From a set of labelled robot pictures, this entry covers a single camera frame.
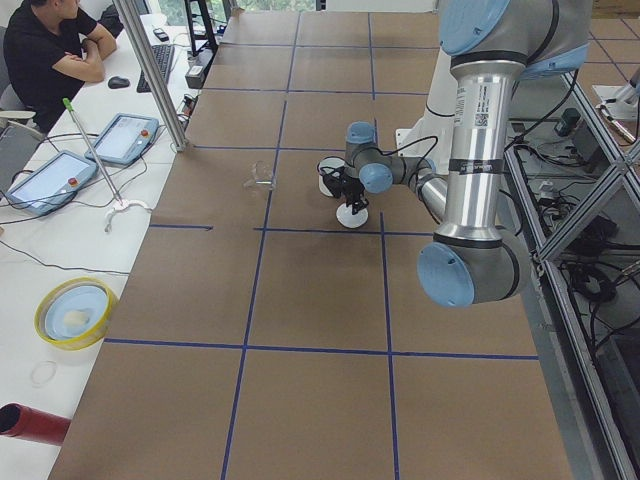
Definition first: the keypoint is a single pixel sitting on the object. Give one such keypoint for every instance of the black computer mouse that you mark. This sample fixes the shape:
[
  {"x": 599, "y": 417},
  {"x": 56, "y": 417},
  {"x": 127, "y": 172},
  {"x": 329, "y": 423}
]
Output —
[{"x": 117, "y": 82}]

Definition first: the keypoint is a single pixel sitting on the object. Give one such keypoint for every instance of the aluminium frame post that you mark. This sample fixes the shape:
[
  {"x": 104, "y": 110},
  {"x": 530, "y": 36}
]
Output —
[{"x": 142, "y": 49}]

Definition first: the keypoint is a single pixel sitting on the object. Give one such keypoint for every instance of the white round lid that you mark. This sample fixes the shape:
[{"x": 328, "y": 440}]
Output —
[{"x": 347, "y": 218}]

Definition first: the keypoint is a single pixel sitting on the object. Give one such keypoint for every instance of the teach pendant tablet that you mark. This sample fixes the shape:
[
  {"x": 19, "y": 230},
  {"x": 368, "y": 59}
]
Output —
[
  {"x": 125, "y": 138},
  {"x": 52, "y": 185}
]

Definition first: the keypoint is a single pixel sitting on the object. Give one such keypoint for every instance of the metal rod with claw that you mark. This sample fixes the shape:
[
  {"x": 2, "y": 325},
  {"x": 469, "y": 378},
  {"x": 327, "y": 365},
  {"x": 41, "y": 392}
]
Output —
[{"x": 120, "y": 204}]

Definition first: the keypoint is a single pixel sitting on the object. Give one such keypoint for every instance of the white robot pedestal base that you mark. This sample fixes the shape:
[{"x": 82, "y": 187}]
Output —
[{"x": 437, "y": 119}]

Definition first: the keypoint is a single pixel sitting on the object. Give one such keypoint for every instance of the far teach pendant tablet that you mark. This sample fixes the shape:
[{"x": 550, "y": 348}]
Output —
[{"x": 125, "y": 138}]

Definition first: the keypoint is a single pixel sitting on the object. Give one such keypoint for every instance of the white enamel cup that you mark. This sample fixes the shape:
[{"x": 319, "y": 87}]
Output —
[{"x": 330, "y": 180}]

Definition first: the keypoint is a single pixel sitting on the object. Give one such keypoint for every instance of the near teach pendant tablet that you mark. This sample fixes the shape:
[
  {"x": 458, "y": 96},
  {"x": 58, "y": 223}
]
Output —
[{"x": 52, "y": 185}]

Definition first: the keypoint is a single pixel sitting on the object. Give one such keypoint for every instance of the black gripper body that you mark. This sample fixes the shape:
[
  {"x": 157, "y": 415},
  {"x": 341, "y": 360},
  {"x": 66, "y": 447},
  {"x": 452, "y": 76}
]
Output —
[{"x": 351, "y": 191}]

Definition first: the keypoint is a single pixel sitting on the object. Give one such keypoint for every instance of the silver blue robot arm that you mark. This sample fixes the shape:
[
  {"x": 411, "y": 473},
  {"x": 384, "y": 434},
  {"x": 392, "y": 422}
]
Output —
[{"x": 453, "y": 157}]

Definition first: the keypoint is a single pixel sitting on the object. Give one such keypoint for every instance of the seated person black shirt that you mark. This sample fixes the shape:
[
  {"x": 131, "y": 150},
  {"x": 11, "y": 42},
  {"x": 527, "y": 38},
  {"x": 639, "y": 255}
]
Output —
[{"x": 51, "y": 49}]

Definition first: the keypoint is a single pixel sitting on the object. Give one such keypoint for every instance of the black desktop box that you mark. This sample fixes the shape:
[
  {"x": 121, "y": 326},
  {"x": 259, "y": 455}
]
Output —
[{"x": 198, "y": 67}]

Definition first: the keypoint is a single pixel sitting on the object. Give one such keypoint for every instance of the red cylinder tube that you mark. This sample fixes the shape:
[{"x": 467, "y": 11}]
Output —
[{"x": 26, "y": 423}]

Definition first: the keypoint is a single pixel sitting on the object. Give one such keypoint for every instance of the brown paper table cover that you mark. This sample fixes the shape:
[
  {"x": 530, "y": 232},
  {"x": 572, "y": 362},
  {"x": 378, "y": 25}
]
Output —
[{"x": 258, "y": 339}]

